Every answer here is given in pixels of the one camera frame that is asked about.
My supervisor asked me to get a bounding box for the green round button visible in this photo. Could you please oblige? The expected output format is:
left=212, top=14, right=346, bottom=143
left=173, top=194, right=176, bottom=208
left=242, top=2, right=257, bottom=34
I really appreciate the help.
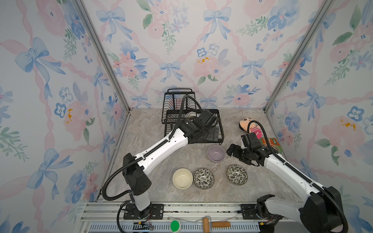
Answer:
left=170, top=220, right=181, bottom=233

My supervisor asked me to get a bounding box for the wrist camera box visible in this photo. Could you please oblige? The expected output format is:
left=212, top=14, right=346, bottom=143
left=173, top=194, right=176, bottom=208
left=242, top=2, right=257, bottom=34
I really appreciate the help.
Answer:
left=241, top=133, right=262, bottom=150
left=193, top=109, right=217, bottom=129

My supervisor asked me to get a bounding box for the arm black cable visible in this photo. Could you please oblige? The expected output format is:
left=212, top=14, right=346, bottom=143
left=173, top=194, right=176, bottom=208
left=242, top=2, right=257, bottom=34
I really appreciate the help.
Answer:
left=247, top=120, right=349, bottom=233
left=101, top=94, right=203, bottom=202

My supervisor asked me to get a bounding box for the green red soup packet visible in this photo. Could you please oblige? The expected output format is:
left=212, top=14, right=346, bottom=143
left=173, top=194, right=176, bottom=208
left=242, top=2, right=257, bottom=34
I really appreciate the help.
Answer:
left=260, top=137, right=283, bottom=154

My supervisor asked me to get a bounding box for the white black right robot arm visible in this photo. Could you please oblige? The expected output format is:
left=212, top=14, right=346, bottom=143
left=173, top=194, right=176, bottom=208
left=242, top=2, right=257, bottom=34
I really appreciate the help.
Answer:
left=226, top=144, right=349, bottom=233

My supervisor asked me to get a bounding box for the wooden handled tool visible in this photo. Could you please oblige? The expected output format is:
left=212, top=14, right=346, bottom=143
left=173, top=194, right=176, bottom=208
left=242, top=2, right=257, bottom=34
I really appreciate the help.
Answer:
left=203, top=216, right=231, bottom=233

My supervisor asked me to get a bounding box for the black floral bowl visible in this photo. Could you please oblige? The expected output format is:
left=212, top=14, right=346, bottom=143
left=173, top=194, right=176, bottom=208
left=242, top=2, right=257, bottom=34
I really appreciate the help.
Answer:
left=193, top=169, right=215, bottom=190
left=226, top=165, right=248, bottom=186

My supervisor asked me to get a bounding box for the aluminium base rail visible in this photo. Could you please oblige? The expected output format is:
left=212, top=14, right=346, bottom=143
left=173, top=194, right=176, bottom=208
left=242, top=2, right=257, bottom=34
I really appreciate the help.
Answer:
left=76, top=202, right=265, bottom=233

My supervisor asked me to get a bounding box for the lavender bowl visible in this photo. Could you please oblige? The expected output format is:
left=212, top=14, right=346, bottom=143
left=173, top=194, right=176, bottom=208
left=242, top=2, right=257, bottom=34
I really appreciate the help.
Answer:
left=207, top=145, right=226, bottom=163

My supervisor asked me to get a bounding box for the right black floral bowl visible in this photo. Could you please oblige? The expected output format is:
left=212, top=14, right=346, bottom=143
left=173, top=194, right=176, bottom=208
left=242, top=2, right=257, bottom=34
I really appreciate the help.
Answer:
left=226, top=165, right=248, bottom=186

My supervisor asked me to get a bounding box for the black wire dish rack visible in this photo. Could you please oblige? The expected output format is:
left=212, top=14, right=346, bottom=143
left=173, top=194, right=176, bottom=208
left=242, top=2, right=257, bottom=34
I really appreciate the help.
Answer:
left=161, top=88, right=224, bottom=144

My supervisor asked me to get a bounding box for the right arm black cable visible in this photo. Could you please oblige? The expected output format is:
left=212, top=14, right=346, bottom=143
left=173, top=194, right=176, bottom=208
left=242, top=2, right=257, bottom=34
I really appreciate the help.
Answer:
left=247, top=120, right=349, bottom=233

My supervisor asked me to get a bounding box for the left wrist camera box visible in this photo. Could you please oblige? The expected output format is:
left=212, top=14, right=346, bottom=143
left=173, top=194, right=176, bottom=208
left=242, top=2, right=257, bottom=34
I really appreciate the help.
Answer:
left=193, top=109, right=217, bottom=129

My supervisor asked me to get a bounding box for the cream white bowl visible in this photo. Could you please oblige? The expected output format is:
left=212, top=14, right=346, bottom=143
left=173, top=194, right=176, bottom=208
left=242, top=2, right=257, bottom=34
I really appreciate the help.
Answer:
left=173, top=168, right=193, bottom=189

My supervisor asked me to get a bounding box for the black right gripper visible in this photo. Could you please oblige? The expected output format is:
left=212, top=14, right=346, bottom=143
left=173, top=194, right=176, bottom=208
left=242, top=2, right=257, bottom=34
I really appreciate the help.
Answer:
left=226, top=143, right=251, bottom=164

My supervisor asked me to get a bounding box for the left black floral bowl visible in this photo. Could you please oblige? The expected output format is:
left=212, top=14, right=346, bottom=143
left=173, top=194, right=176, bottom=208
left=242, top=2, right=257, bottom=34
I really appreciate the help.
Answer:
left=193, top=169, right=215, bottom=190

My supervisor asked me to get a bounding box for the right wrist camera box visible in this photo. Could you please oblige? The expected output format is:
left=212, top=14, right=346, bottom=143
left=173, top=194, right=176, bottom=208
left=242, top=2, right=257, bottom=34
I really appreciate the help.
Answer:
left=241, top=133, right=262, bottom=150

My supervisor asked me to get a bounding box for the pink plush doll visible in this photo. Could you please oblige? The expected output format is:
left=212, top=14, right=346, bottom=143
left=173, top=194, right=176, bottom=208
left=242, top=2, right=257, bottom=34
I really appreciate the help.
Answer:
left=239, top=117, right=263, bottom=139

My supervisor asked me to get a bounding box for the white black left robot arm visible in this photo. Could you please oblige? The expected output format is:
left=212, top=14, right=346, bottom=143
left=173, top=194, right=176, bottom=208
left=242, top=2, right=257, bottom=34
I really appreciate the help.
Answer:
left=121, top=127, right=212, bottom=211

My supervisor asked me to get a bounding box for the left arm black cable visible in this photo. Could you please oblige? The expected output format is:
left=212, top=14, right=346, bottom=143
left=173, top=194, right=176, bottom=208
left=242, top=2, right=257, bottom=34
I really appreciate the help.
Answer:
left=101, top=94, right=203, bottom=202

